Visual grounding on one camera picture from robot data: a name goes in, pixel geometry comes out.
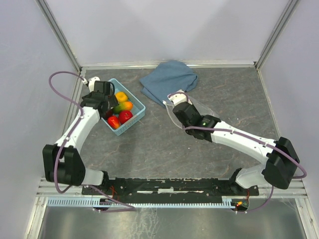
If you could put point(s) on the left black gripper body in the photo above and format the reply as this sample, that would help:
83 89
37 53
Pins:
89 95

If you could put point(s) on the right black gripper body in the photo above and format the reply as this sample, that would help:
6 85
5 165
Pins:
195 110

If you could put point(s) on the clear zip top bag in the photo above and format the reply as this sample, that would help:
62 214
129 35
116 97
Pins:
202 109

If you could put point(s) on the bright red apple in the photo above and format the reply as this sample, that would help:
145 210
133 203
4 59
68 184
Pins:
124 116

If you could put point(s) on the red bell pepper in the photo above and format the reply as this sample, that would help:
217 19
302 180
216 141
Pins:
113 122

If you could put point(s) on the dark red apple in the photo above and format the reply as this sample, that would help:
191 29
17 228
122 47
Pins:
108 114

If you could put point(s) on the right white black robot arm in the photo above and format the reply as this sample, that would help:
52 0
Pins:
277 159

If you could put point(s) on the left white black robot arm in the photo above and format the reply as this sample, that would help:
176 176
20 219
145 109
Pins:
62 160

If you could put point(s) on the orange tangerine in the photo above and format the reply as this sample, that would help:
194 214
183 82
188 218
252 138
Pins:
121 97

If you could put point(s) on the green orange mango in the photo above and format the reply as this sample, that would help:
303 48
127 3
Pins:
123 106

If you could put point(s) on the light blue plastic basket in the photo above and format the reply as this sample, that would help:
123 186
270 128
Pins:
138 109

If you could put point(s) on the blue folded cloth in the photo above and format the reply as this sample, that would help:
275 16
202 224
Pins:
167 78

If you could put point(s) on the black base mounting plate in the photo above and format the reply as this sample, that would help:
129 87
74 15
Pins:
166 191

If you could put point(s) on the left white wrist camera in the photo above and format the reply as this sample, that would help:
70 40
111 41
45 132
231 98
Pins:
90 83

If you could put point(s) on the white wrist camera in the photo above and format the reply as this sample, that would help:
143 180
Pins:
90 83
178 98

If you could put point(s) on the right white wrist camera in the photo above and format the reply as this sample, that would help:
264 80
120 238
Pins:
178 98

